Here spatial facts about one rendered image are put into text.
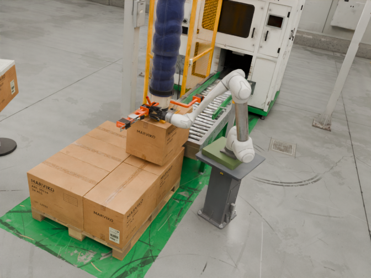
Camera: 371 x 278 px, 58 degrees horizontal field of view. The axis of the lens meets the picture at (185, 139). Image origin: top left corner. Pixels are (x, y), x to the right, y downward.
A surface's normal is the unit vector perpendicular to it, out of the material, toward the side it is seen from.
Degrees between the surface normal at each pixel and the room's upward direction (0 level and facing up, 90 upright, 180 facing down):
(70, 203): 90
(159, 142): 90
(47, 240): 0
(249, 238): 0
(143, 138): 90
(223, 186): 90
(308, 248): 0
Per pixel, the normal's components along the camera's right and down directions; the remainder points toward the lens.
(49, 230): 0.13, -0.85
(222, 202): -0.62, 0.33
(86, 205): -0.40, 0.42
